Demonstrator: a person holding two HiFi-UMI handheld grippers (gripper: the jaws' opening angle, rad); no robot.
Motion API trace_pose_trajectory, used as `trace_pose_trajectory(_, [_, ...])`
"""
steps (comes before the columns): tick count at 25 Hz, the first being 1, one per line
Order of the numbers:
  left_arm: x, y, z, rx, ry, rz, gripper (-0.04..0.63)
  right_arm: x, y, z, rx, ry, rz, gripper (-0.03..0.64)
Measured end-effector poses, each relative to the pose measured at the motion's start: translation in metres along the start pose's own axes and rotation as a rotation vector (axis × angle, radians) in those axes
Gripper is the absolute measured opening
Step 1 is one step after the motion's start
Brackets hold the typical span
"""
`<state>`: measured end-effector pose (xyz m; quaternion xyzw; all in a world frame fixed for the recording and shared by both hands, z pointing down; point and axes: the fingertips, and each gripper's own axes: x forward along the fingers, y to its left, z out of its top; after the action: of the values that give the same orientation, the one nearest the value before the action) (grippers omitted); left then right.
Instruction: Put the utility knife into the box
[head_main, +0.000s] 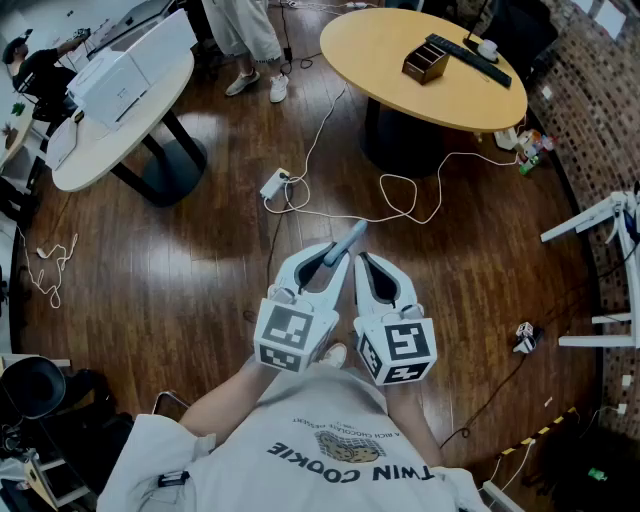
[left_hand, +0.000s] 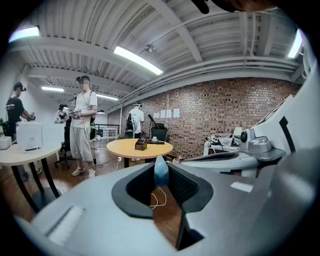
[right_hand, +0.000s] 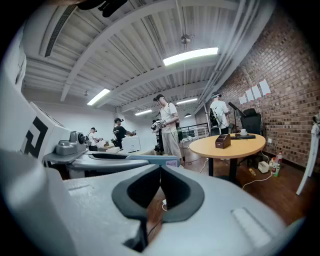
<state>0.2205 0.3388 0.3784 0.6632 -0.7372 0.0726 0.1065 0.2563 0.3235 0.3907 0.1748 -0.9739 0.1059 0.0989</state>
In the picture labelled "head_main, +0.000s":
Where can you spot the long white flat box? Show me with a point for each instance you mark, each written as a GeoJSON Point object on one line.
{"type": "Point", "coordinates": [160, 45]}

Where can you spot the wooden shelf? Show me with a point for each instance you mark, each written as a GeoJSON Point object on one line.
{"type": "Point", "coordinates": [47, 482]}

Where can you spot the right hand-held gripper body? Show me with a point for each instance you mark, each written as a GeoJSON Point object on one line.
{"type": "Point", "coordinates": [400, 345]}

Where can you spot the person's left forearm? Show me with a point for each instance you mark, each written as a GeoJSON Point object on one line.
{"type": "Point", "coordinates": [225, 405]}

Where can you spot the person's white printed shirt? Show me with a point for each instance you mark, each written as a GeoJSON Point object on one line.
{"type": "Point", "coordinates": [310, 450]}

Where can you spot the person's right forearm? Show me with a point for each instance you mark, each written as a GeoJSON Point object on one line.
{"type": "Point", "coordinates": [415, 425]}

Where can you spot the large white box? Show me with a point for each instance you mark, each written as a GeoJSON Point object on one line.
{"type": "Point", "coordinates": [107, 87]}

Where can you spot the yellow-black striped bar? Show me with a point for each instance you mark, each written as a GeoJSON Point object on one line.
{"type": "Point", "coordinates": [540, 432]}

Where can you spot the black table pedestal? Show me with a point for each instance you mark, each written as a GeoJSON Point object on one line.
{"type": "Point", "coordinates": [400, 140]}

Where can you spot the black keyboard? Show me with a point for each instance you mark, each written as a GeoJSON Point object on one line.
{"type": "Point", "coordinates": [470, 60]}

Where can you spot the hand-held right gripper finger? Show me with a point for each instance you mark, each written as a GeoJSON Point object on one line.
{"type": "Point", "coordinates": [402, 285]}
{"type": "Point", "coordinates": [363, 292]}

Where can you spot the small white box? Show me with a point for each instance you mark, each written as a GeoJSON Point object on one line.
{"type": "Point", "coordinates": [506, 140]}

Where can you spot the spare white gripper device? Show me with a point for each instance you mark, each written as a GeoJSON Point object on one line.
{"type": "Point", "coordinates": [526, 340]}

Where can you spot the person's white shoe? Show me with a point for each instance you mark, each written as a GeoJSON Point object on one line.
{"type": "Point", "coordinates": [334, 356]}

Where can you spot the small green bottle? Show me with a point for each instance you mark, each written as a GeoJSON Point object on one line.
{"type": "Point", "coordinates": [597, 474]}

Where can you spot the white notebook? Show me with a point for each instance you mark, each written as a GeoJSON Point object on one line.
{"type": "Point", "coordinates": [62, 145]}

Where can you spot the white desk frame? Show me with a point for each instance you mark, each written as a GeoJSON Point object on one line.
{"type": "Point", "coordinates": [580, 222]}

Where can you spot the white power strip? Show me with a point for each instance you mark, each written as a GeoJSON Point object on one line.
{"type": "Point", "coordinates": [274, 184]}
{"type": "Point", "coordinates": [356, 5]}

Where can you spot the black chair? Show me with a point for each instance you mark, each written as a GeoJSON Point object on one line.
{"type": "Point", "coordinates": [32, 387]}

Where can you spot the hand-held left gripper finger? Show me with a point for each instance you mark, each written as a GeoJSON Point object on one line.
{"type": "Point", "coordinates": [290, 267]}
{"type": "Point", "coordinates": [338, 285]}

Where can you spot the clear plastic bottle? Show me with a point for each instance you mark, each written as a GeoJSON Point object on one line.
{"type": "Point", "coordinates": [548, 142]}

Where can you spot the grey-white cup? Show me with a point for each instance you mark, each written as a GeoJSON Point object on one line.
{"type": "Point", "coordinates": [488, 49]}

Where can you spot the brown wooden organizer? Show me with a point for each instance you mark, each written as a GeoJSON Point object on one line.
{"type": "Point", "coordinates": [425, 65]}

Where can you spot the black table leg frame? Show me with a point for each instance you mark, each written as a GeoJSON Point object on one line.
{"type": "Point", "coordinates": [170, 165]}

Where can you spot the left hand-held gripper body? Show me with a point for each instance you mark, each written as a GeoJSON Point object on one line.
{"type": "Point", "coordinates": [295, 330]}

